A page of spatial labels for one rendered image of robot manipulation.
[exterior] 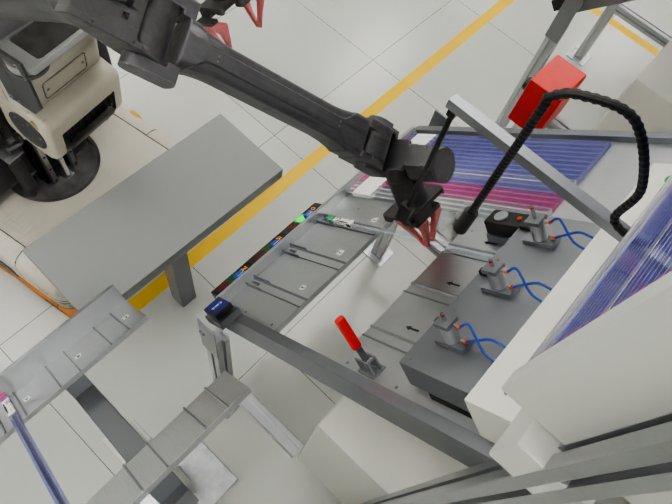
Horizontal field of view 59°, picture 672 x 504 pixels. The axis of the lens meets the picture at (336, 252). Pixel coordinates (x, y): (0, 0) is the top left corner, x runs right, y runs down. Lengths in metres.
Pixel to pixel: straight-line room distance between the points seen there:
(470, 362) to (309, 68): 1.98
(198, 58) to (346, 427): 0.83
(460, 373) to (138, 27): 0.57
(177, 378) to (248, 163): 0.76
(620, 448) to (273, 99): 0.59
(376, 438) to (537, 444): 0.77
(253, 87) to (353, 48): 1.92
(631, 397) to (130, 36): 0.62
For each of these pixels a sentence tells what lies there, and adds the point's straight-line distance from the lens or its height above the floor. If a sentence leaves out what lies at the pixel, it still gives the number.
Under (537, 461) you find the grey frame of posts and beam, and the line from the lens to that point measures 0.57.
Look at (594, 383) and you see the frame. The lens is 0.47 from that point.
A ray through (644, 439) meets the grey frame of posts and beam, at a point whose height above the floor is 1.52.
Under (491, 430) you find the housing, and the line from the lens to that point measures 0.74.
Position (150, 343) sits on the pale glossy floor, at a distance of 2.01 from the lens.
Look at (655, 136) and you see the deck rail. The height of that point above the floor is 1.12.
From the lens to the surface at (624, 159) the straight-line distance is 1.19.
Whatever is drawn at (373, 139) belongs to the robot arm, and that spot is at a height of 1.16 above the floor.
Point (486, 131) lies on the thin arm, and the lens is 0.75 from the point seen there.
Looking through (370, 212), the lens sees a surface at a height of 0.80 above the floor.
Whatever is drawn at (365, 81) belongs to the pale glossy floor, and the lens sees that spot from 2.60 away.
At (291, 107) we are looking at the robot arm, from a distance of 0.85.
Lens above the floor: 1.89
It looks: 63 degrees down
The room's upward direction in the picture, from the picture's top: 17 degrees clockwise
